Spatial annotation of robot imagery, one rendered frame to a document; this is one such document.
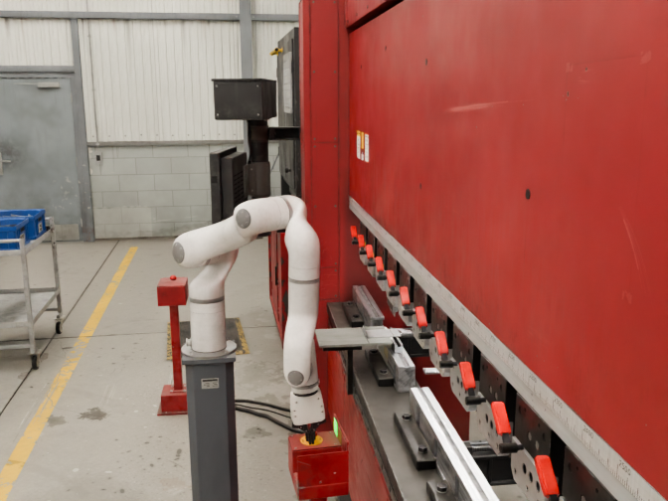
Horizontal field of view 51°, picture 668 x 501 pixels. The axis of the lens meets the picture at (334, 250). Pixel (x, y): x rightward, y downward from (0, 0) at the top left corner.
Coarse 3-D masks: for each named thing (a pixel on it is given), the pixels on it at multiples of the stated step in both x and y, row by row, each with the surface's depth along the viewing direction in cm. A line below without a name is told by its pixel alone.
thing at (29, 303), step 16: (0, 240) 467; (16, 240) 468; (32, 240) 521; (32, 288) 564; (48, 288) 566; (0, 304) 533; (16, 304) 533; (32, 304) 533; (48, 304) 527; (0, 320) 495; (16, 320) 495; (32, 320) 482; (32, 336) 483; (32, 352) 485
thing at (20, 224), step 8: (0, 224) 507; (8, 224) 508; (16, 224) 495; (24, 224) 497; (0, 232) 476; (8, 232) 476; (16, 232) 480; (24, 232) 500; (0, 248) 478; (8, 248) 478; (16, 248) 480
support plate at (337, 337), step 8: (336, 328) 267; (344, 328) 267; (352, 328) 267; (360, 328) 267; (368, 328) 267; (376, 328) 267; (384, 328) 267; (320, 336) 258; (328, 336) 258; (336, 336) 258; (344, 336) 258; (352, 336) 258; (360, 336) 258; (320, 344) 250; (328, 344) 250; (336, 344) 250; (344, 344) 250; (352, 344) 251; (360, 344) 251; (368, 344) 251; (376, 344) 252; (384, 344) 252; (392, 344) 252
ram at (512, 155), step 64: (448, 0) 162; (512, 0) 124; (576, 0) 100; (640, 0) 84; (384, 64) 240; (448, 64) 164; (512, 64) 125; (576, 64) 101; (640, 64) 84; (384, 128) 244; (448, 128) 165; (512, 128) 126; (576, 128) 101; (640, 128) 85; (384, 192) 247; (448, 192) 167; (512, 192) 127; (576, 192) 102; (640, 192) 85; (448, 256) 169; (512, 256) 128; (576, 256) 103; (640, 256) 86; (512, 320) 129; (576, 320) 103; (640, 320) 86; (512, 384) 130; (576, 384) 104; (640, 384) 86; (576, 448) 104; (640, 448) 87
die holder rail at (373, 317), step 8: (360, 288) 334; (360, 296) 320; (368, 296) 320; (360, 304) 318; (368, 304) 308; (376, 304) 308; (360, 312) 318; (368, 312) 297; (376, 312) 297; (368, 320) 298; (376, 320) 293
